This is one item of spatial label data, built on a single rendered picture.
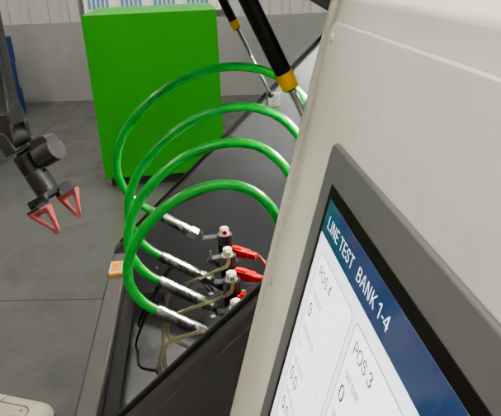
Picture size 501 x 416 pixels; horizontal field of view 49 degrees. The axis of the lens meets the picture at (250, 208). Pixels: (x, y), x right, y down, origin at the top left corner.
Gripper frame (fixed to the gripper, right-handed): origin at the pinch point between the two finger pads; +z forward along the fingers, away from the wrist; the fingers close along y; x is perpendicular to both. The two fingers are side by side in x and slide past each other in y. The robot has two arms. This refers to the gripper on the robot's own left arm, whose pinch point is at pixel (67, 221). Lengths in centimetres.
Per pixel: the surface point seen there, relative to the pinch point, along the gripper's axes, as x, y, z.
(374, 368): -89, -83, 3
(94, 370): -27, -44, 19
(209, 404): -56, -58, 21
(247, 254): -54, -26, 16
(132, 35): 94, 262, -66
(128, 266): -52, -52, 2
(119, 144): -46, -30, -12
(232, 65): -67, -23, -14
